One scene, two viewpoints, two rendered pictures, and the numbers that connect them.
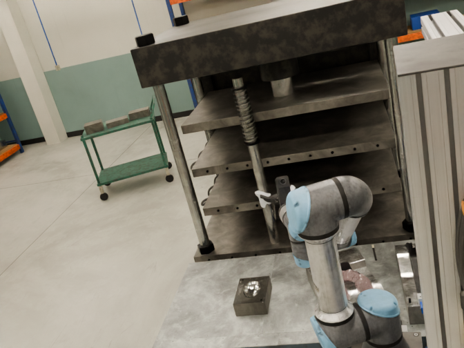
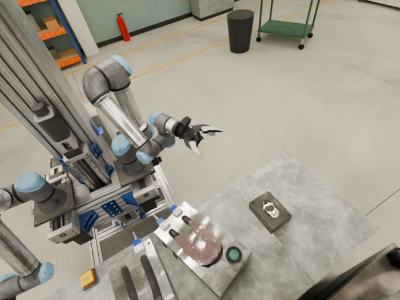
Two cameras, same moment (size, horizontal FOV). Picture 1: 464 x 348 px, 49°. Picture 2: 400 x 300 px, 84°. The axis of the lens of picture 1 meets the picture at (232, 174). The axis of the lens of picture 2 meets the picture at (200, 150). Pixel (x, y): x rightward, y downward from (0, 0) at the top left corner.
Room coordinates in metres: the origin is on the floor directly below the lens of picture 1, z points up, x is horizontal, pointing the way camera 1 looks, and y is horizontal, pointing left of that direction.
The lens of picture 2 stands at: (2.22, -0.57, 2.13)
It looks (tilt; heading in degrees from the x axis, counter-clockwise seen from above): 49 degrees down; 141
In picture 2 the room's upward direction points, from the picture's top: 10 degrees counter-clockwise
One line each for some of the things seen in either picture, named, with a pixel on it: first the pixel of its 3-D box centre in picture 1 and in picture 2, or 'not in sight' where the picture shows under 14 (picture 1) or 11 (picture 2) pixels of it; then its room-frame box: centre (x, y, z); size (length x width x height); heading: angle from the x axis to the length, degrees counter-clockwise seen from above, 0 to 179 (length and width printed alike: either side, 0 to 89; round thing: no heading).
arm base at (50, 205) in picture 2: not in sight; (47, 197); (1.08, -0.80, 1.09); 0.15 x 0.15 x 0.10
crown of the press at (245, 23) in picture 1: (276, 56); not in sight; (2.83, -0.40, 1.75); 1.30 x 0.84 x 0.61; 74
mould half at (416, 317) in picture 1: (431, 271); (146, 298); (1.82, -0.73, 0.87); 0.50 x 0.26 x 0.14; 164
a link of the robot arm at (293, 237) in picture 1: (297, 225); (162, 121); (1.49, -0.17, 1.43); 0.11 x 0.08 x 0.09; 6
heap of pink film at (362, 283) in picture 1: (349, 284); (197, 240); (1.83, -0.37, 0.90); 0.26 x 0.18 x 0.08; 1
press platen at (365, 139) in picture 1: (293, 134); not in sight; (2.88, -0.41, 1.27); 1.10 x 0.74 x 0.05; 74
